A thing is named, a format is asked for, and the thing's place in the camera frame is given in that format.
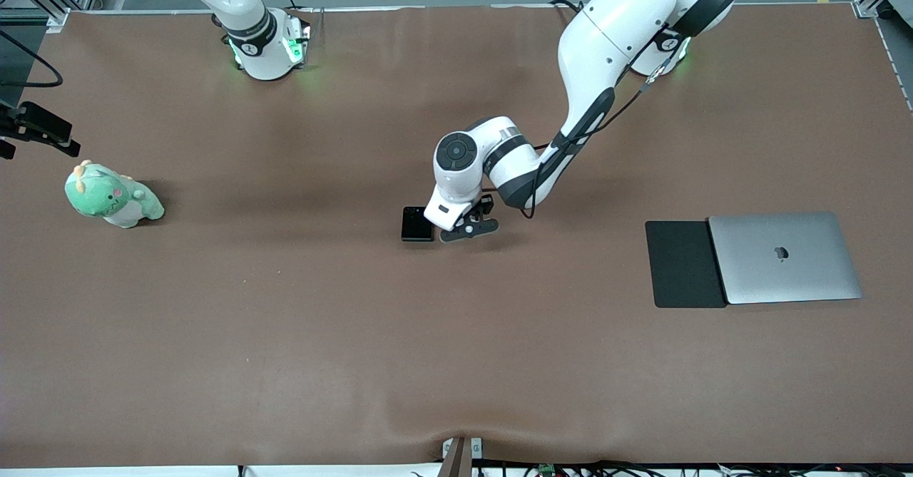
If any black mouse pad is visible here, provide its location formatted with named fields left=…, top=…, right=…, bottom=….
left=645, top=220, right=728, bottom=309

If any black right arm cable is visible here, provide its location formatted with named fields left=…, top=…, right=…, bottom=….
left=0, top=28, right=63, bottom=89

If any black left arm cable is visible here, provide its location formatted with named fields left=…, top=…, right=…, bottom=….
left=519, top=31, right=680, bottom=220

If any brown table cover mat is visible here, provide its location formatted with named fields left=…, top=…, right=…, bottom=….
left=0, top=3, right=913, bottom=468

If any silver closed laptop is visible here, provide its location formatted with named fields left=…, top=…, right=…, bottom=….
left=708, top=211, right=863, bottom=305

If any black flip phone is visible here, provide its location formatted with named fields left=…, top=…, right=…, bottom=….
left=401, top=206, right=434, bottom=242

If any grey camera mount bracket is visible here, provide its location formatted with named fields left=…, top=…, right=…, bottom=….
left=441, top=436, right=484, bottom=477

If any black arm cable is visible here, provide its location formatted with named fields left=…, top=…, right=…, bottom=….
left=519, top=31, right=680, bottom=220
left=0, top=28, right=63, bottom=89

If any black cable bundle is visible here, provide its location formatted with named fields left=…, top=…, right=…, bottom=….
left=410, top=461, right=913, bottom=477

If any green dinosaur plush toy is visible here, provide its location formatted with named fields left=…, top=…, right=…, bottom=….
left=64, top=160, right=165, bottom=230

